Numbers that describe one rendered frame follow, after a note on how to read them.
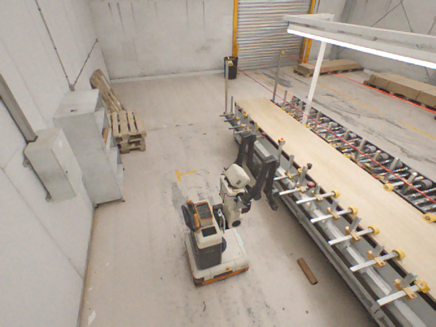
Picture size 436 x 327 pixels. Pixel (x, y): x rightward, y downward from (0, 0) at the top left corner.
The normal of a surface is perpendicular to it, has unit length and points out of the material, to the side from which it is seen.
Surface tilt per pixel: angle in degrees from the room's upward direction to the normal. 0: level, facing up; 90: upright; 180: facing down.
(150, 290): 0
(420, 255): 0
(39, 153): 90
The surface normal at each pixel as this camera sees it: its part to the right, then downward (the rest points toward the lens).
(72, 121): 0.31, 0.58
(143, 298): 0.00, -0.79
